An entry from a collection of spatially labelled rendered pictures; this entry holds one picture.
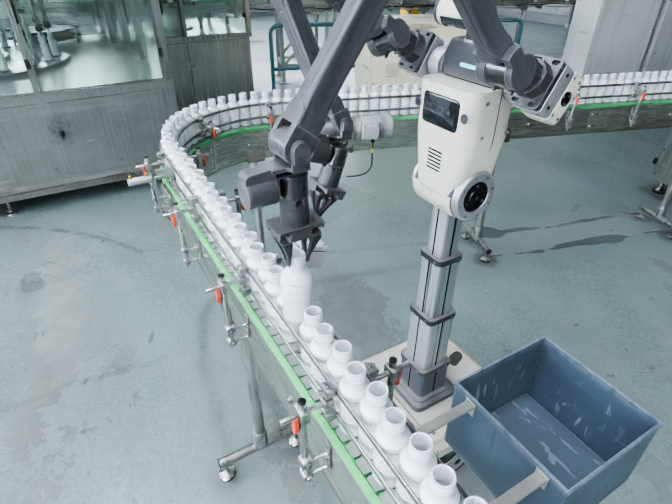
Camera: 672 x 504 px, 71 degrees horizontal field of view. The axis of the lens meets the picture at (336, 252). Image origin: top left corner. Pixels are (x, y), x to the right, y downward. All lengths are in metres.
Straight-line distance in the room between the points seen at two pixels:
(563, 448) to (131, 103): 3.71
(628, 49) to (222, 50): 4.92
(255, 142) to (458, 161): 1.49
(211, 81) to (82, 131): 2.49
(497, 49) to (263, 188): 0.56
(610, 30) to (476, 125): 5.63
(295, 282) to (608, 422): 0.83
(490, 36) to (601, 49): 5.84
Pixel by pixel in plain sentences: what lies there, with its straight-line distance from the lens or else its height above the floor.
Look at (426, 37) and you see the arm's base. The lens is 1.55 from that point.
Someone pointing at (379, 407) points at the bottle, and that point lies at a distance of 0.86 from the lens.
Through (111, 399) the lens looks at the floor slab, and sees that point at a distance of 2.56.
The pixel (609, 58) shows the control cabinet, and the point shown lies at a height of 0.67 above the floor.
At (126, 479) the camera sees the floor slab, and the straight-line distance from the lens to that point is 2.26.
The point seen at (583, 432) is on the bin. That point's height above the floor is 0.77.
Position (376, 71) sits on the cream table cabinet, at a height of 0.74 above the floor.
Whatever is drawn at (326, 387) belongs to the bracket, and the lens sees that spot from 0.91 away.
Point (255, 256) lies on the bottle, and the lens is 1.21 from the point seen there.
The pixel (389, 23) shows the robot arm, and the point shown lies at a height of 1.63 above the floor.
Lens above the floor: 1.81
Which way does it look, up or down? 33 degrees down
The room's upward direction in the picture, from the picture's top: straight up
